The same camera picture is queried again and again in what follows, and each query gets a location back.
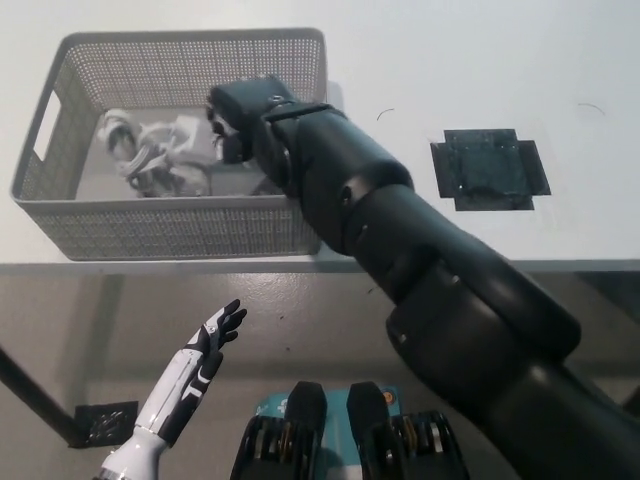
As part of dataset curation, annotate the white and black left hand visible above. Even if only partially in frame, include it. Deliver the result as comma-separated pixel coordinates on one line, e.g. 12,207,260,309
133,298,249,449

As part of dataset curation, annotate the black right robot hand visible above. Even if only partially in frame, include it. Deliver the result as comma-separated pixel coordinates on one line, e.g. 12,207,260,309
206,73,302,167

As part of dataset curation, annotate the white power strip with cord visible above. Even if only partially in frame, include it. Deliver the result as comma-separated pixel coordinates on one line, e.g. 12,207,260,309
97,106,227,198

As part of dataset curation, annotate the black and teal robot body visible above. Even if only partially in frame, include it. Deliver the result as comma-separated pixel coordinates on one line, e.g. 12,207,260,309
229,381,472,480

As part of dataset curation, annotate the grey perforated plastic basket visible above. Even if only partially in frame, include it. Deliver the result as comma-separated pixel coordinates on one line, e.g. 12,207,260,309
9,32,333,262

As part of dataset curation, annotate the black table leg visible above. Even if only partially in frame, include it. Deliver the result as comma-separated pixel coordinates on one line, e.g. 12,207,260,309
0,346,82,447

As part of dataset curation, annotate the black tape patch on table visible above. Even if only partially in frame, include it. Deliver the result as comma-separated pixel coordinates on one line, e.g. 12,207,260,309
429,128,553,213

